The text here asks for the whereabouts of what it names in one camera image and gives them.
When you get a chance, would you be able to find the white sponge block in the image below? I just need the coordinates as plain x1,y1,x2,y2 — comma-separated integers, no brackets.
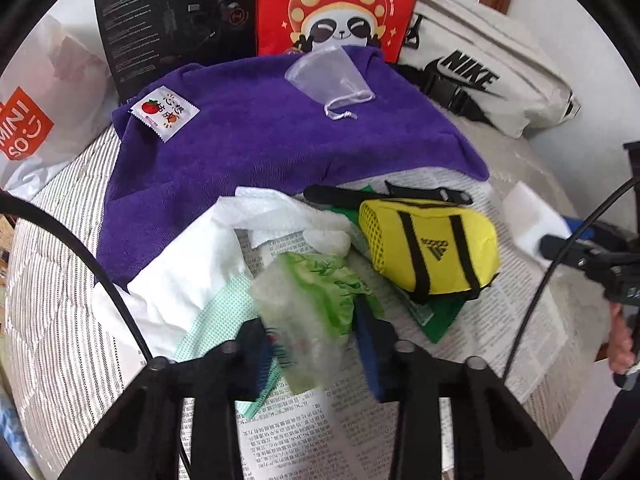
502,181,572,268

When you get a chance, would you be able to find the green tissue pack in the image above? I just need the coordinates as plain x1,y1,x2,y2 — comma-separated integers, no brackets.
250,252,384,394

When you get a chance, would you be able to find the yellow mini Adidas bag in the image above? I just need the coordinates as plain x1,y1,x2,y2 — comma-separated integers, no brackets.
359,198,500,304

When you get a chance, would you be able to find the white glove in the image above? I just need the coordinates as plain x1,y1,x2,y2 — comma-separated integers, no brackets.
122,188,354,390

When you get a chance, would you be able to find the white tomato sachet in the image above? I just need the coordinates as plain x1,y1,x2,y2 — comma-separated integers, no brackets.
129,86,200,143

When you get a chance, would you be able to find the green wipe packet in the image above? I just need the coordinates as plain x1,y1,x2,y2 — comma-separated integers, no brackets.
352,191,478,342

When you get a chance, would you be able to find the right hand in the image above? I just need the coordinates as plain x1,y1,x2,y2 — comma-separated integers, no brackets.
608,304,634,374

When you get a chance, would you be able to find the newspaper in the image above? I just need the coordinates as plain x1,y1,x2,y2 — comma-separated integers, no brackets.
179,167,572,480

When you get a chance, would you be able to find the white Nike bag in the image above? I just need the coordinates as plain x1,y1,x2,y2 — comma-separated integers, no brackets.
394,0,580,138

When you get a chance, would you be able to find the purple towel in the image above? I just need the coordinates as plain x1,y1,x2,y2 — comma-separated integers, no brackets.
96,47,489,286

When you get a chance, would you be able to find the translucent organza pouch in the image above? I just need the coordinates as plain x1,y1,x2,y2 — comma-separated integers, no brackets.
284,47,375,120

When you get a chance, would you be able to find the white Miniso plastic bag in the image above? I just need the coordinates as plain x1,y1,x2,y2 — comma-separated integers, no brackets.
1,15,117,200

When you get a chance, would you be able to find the red panda paper bag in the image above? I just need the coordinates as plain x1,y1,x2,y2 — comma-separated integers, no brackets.
256,0,416,63

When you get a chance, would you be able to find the black headset box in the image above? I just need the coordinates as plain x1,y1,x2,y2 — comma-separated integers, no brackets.
93,0,257,102

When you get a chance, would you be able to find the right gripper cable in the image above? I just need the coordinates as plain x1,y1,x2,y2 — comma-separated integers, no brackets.
502,176,640,384

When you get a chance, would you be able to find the black cable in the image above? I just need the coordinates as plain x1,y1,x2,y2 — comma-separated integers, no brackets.
0,190,194,470

